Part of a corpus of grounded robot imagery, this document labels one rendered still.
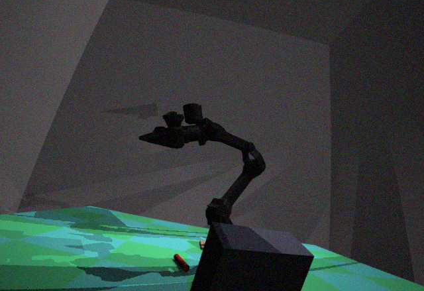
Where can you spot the dark red peg with white band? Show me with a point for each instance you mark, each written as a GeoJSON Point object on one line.
{"type": "Point", "coordinates": [181, 262]}

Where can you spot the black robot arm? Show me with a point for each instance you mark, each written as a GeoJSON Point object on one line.
{"type": "Point", "coordinates": [219, 210]}

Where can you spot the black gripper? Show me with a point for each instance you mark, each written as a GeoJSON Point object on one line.
{"type": "Point", "coordinates": [168, 138]}

